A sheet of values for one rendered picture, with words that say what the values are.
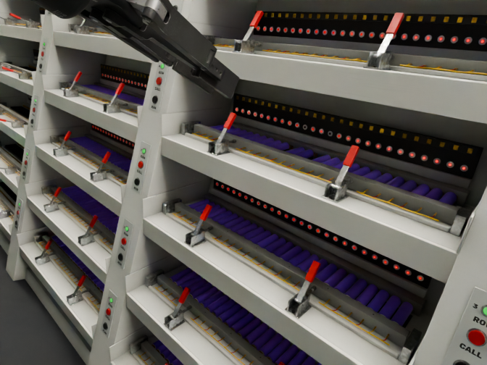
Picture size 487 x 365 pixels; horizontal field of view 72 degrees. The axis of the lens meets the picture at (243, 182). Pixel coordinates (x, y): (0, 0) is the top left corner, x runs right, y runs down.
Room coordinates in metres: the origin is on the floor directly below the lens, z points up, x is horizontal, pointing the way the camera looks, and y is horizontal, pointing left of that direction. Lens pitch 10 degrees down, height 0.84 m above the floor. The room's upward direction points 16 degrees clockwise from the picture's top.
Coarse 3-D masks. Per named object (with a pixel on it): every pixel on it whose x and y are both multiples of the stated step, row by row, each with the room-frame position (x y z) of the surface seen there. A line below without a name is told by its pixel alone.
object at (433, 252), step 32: (192, 128) 0.81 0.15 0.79; (192, 160) 0.70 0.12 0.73; (224, 160) 0.65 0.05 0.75; (384, 160) 0.64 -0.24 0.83; (256, 192) 0.60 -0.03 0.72; (288, 192) 0.55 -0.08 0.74; (320, 192) 0.54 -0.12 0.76; (320, 224) 0.52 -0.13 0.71; (352, 224) 0.48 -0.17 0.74; (384, 224) 0.45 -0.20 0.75; (416, 224) 0.46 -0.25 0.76; (448, 224) 0.48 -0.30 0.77; (416, 256) 0.43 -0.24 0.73; (448, 256) 0.40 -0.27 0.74
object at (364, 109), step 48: (288, 0) 0.87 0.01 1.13; (336, 0) 0.79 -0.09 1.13; (384, 0) 0.73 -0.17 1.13; (432, 0) 0.67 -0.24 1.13; (480, 0) 0.63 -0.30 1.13; (288, 96) 0.82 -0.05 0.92; (336, 96) 0.75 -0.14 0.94; (480, 144) 0.58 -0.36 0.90; (480, 192) 0.56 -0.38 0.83; (432, 288) 0.57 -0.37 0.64
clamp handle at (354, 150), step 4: (352, 148) 0.54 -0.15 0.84; (356, 148) 0.53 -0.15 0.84; (348, 152) 0.54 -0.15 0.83; (352, 152) 0.53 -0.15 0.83; (356, 152) 0.53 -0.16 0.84; (348, 156) 0.53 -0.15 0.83; (352, 156) 0.53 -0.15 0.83; (344, 160) 0.53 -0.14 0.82; (348, 160) 0.53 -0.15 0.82; (352, 160) 0.53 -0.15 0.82; (344, 164) 0.53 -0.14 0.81; (348, 164) 0.53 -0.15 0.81; (344, 168) 0.53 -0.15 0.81; (348, 168) 0.53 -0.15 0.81; (340, 172) 0.53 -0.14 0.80; (344, 172) 0.52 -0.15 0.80; (340, 176) 0.52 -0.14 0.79; (344, 176) 0.52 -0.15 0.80; (336, 180) 0.52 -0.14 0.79; (340, 180) 0.52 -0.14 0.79; (336, 184) 0.52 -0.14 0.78; (340, 184) 0.52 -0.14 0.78
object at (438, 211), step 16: (208, 128) 0.78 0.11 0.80; (240, 144) 0.71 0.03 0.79; (256, 144) 0.69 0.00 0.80; (272, 160) 0.66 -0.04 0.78; (288, 160) 0.64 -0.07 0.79; (304, 160) 0.62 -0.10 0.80; (320, 176) 0.60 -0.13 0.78; (336, 176) 0.58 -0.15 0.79; (352, 176) 0.56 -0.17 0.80; (368, 192) 0.54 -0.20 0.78; (384, 192) 0.53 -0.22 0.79; (400, 192) 0.51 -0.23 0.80; (416, 208) 0.50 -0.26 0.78; (432, 208) 0.48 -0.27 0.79; (448, 208) 0.47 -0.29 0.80
